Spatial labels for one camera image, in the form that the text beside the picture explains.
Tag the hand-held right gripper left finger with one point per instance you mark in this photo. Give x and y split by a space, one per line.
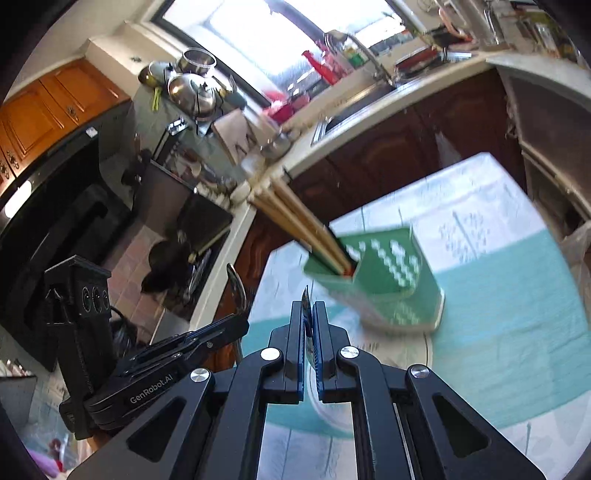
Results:
295 360

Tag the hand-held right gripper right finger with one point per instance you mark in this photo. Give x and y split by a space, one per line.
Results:
325 364

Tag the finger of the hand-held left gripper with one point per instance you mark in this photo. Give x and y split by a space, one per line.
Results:
221 325
161 364

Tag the white ceramic spoon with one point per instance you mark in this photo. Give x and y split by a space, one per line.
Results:
308 323

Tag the green plastic utensil holder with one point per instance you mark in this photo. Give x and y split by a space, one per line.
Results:
392 286

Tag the white chopstick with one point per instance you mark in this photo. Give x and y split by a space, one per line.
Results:
295 214

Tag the brown wooden chopstick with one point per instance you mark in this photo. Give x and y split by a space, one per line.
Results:
295 204
295 194

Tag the black gas stove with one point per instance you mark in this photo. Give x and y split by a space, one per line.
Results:
207 277

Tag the black wok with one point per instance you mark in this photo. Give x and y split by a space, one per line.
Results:
166 267

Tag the black stove splash guard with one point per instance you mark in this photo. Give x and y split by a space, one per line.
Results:
203 221

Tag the steel bowl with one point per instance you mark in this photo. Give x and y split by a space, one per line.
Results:
276 145

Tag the wooden cutting board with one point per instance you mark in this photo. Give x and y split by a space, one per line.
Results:
235 136

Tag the metal hook rack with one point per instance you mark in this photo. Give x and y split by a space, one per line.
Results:
178 125

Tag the wooden upper cabinet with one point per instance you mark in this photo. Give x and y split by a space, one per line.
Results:
46 115

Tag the pink basin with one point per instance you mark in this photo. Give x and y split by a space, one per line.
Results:
280 107

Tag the dark wooden base cabinets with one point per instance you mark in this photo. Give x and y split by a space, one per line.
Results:
392 134

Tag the steel sink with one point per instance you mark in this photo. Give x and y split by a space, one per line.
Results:
351 110

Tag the hanging steel pan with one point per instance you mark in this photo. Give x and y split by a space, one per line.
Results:
156 74

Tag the hanging steel pot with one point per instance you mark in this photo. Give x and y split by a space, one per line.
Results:
198 61

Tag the red spray bottle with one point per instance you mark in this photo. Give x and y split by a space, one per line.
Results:
321 69

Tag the white plastic bag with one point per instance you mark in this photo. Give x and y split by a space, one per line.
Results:
577 251

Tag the kitchen window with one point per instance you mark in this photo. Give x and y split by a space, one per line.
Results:
277 41

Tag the green dish soap bottle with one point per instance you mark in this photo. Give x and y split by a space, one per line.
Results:
356 56

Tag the steel faucet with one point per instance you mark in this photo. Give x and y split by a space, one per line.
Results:
369 60

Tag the white kitchen countertop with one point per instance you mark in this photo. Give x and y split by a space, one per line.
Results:
438 69

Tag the steel electric kettle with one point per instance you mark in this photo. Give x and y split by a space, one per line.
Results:
480 21

